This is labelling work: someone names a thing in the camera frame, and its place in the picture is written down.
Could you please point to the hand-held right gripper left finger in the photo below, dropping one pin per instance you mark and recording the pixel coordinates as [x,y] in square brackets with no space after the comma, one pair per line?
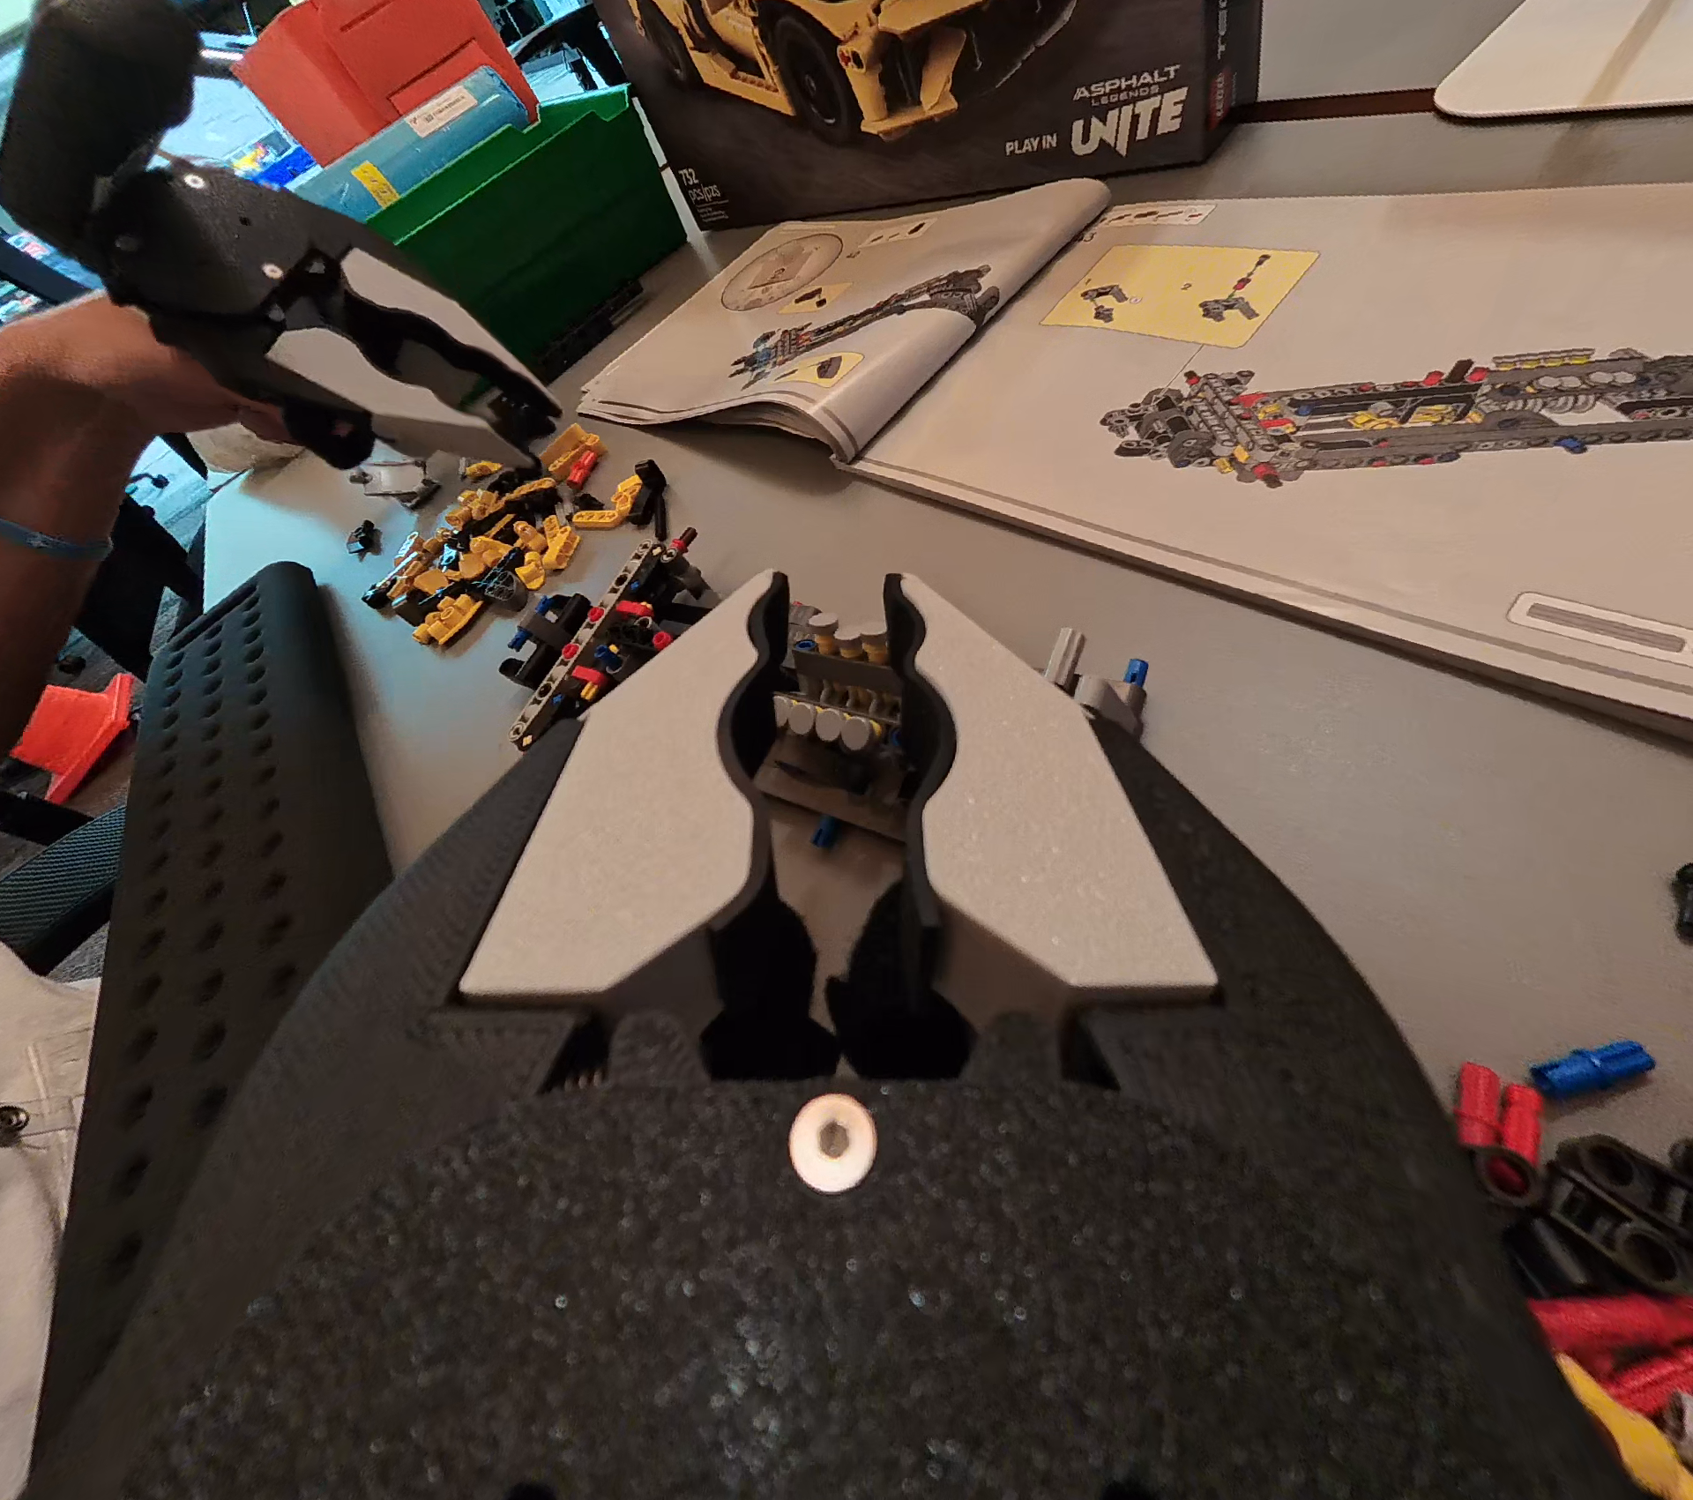
[608,865]

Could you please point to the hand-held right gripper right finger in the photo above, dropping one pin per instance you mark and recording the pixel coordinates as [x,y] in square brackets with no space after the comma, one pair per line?
[1070,865]

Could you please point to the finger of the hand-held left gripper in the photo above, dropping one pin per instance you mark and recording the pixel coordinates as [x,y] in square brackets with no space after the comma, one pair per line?
[436,330]
[370,383]

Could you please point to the grey lego panel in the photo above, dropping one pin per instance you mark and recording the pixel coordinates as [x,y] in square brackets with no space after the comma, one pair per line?
[404,482]

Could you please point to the black lego frame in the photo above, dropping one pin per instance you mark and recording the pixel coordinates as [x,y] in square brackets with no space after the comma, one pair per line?
[594,316]
[563,357]

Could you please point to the pile of yellow black lego pieces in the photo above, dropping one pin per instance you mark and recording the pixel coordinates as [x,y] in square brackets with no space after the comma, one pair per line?
[503,547]

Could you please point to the lego chassis assembly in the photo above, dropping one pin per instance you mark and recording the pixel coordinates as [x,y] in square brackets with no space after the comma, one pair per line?
[832,720]

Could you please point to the pile of small lego pins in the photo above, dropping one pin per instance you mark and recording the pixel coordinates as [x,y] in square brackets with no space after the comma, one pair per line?
[1600,1262]

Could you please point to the person's left forearm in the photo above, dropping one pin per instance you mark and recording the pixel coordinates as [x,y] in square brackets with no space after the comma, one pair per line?
[34,627]

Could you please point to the lego instruction booklet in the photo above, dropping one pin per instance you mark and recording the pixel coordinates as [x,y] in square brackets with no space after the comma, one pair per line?
[1323,547]

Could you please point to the lego set box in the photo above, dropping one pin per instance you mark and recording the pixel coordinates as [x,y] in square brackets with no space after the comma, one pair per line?
[926,18]

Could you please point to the black lego pin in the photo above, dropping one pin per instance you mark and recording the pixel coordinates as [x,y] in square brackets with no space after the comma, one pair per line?
[1684,902]

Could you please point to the person's left hand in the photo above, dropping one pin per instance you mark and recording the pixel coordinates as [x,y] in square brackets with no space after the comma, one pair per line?
[92,403]

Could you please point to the green plastic bin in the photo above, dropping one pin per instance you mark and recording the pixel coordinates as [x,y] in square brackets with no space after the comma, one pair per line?
[556,217]

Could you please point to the blue wrapped package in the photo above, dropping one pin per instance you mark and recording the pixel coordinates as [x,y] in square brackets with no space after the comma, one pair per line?
[436,138]

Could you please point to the blue wristband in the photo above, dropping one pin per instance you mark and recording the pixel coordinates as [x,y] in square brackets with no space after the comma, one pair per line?
[53,538]

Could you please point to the black perforated pad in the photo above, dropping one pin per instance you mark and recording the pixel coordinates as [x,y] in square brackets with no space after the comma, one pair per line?
[212,932]

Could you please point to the black mesh chair seat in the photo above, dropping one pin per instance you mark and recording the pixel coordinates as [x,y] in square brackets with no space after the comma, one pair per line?
[60,884]

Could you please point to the white rounded board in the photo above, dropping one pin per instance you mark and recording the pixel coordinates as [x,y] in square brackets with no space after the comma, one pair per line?
[1561,58]

